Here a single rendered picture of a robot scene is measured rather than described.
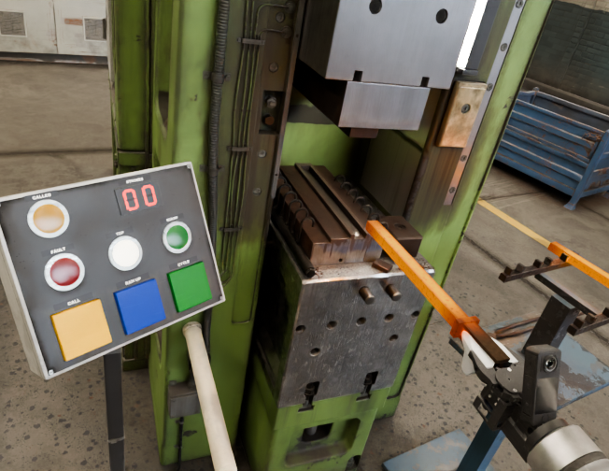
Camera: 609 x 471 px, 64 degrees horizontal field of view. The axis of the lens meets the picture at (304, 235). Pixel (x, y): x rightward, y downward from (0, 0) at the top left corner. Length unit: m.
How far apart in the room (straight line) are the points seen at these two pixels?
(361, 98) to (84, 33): 5.37
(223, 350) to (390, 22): 1.00
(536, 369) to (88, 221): 0.71
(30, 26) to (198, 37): 5.20
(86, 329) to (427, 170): 0.95
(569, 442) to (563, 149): 4.18
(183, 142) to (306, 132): 0.56
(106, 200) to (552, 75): 9.40
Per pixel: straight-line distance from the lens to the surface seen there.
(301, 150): 1.59
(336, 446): 1.80
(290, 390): 1.40
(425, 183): 1.41
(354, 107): 1.04
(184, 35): 1.05
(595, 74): 9.55
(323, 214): 1.27
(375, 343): 1.40
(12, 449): 2.01
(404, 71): 1.07
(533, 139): 4.96
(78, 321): 0.85
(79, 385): 2.14
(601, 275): 1.54
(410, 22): 1.05
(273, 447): 1.61
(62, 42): 6.25
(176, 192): 0.92
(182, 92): 1.07
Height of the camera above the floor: 1.58
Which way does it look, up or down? 31 degrees down
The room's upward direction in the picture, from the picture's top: 11 degrees clockwise
